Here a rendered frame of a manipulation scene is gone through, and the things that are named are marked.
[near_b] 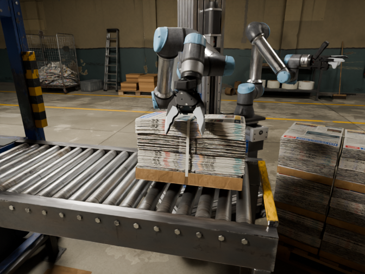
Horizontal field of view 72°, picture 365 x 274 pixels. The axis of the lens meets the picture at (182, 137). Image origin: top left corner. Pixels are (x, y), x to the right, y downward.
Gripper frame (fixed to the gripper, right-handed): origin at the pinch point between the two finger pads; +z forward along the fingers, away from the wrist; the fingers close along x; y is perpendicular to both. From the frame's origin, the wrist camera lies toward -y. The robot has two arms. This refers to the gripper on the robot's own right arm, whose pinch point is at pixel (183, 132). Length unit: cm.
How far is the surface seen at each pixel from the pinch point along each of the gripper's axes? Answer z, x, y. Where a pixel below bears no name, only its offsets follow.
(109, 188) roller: 18.1, 30.4, 18.2
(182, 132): -2.2, 1.9, 7.0
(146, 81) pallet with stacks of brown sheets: -305, 245, 535
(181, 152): 4.1, 2.1, 9.9
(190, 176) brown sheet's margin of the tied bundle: 11.5, -1.3, 13.2
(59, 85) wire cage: -280, 508, 518
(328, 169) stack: -5, -63, 72
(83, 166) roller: 9, 50, 29
